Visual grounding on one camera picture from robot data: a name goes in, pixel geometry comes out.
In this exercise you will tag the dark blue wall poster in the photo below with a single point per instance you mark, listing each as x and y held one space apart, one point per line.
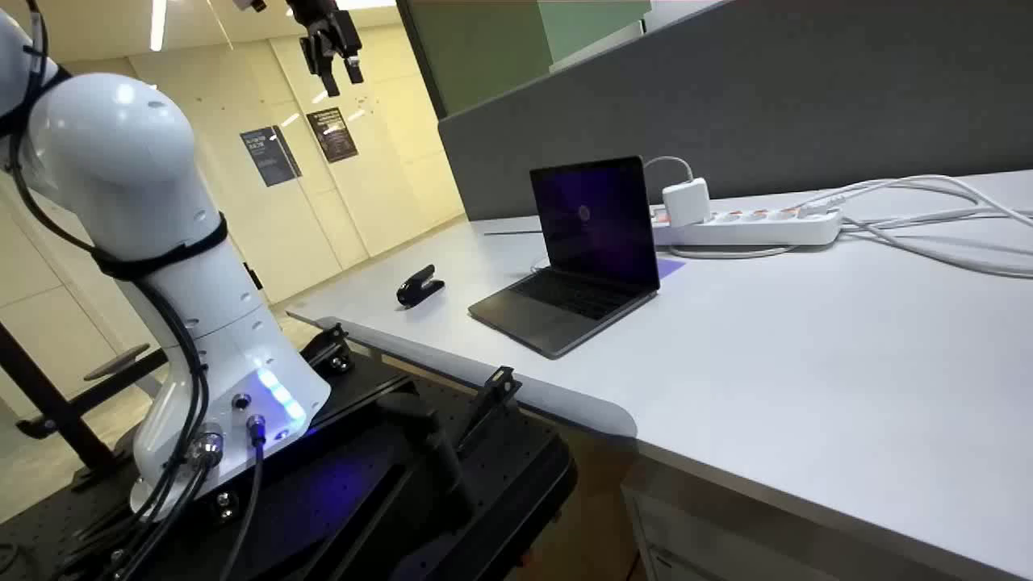
268 156

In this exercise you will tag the white under-desk cabinet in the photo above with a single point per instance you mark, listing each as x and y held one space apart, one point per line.
711 535

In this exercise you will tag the black metal stand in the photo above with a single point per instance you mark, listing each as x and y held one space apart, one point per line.
53 406

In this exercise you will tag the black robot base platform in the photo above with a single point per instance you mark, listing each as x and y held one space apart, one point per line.
357 486

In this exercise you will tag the dark brown wall poster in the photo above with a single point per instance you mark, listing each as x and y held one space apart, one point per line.
333 133

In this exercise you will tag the grey partition wall panel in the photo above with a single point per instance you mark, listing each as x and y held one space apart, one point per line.
776 99

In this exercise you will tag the small black stapler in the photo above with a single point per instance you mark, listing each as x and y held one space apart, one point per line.
419 289

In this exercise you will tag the black table clamp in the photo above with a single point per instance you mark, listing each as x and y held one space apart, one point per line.
329 349
494 389

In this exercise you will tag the white power adapter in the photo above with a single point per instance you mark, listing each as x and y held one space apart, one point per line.
686 200

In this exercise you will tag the white power strip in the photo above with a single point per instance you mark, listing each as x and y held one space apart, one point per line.
755 228

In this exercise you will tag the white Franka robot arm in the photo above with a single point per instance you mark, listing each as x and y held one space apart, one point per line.
132 181

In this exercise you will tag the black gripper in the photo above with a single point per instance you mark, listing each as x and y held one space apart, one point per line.
317 21

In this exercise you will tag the grey laptop with dark screen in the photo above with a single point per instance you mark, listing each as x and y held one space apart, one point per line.
597 231

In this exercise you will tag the white ceiling light strip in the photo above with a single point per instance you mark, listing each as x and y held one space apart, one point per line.
158 23

